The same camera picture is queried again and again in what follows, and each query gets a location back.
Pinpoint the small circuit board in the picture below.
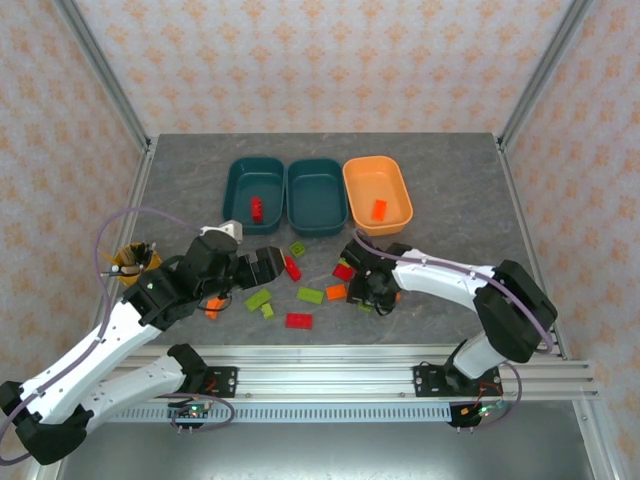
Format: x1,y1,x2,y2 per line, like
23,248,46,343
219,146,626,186
171,403,218,431
447,399,506,430

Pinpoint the black pen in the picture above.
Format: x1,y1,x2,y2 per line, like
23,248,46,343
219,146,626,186
131,241,157,267

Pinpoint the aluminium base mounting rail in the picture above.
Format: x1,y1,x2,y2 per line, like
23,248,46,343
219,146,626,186
112,343,600,402

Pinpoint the wooden handled brush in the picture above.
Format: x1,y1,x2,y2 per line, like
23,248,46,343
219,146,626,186
101,264,145,279

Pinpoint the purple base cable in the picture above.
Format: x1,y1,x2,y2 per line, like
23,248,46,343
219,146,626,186
168,393,236,433
457,362,524,432

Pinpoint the aluminium lower frame rail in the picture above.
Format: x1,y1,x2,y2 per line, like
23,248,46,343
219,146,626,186
572,399,640,480

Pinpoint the aluminium frame post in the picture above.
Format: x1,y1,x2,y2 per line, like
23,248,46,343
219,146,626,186
497,0,599,154
52,0,154,154

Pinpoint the grey slotted cable duct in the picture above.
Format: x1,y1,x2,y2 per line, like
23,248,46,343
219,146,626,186
104,402,496,426

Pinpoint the yellow tool cup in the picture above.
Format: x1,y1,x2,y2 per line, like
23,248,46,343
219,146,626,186
112,241,164,287

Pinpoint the teal plastic container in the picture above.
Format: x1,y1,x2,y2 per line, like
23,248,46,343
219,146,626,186
221,156,286,237
285,157,350,239

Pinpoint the orange plastic container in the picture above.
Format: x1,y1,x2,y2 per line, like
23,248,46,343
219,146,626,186
342,155,415,238

